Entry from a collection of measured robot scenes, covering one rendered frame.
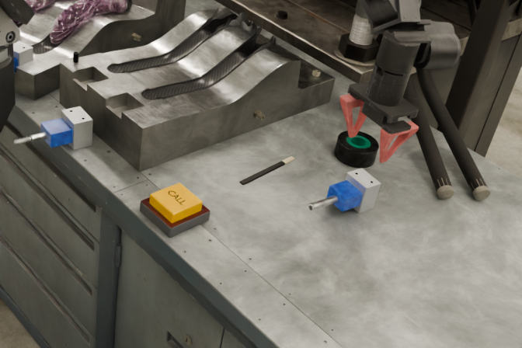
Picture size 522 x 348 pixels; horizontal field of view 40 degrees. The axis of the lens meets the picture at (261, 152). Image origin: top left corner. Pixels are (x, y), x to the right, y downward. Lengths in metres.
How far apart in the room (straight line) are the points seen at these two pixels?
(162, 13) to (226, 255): 0.75
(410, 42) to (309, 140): 0.39
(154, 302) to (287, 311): 0.38
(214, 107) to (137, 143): 0.16
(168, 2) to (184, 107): 0.47
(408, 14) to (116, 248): 0.68
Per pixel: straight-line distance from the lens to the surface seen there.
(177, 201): 1.11
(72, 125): 1.26
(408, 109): 1.13
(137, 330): 1.44
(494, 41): 1.80
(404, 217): 1.26
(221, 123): 1.31
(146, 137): 1.20
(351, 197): 1.19
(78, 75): 1.35
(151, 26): 1.65
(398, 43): 1.08
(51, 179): 1.53
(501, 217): 1.35
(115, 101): 1.27
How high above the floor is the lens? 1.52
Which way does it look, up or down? 33 degrees down
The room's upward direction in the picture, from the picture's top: 11 degrees clockwise
